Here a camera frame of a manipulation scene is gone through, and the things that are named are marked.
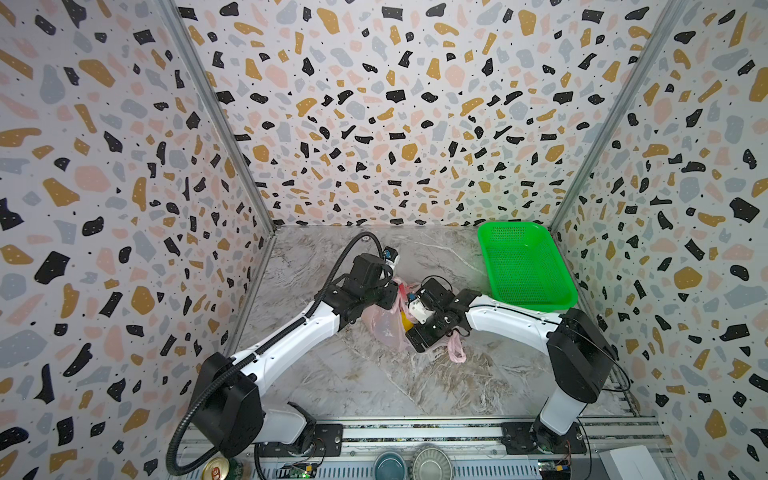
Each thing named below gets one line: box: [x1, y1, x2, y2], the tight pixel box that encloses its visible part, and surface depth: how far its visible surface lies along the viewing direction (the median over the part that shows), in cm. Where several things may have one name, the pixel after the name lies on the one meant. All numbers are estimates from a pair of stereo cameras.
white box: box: [598, 445, 665, 480], surface depth 69 cm
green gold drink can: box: [202, 457, 243, 480], surface depth 63 cm
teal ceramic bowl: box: [373, 451, 407, 480], surface depth 72 cm
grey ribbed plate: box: [408, 446, 454, 480], surface depth 72 cm
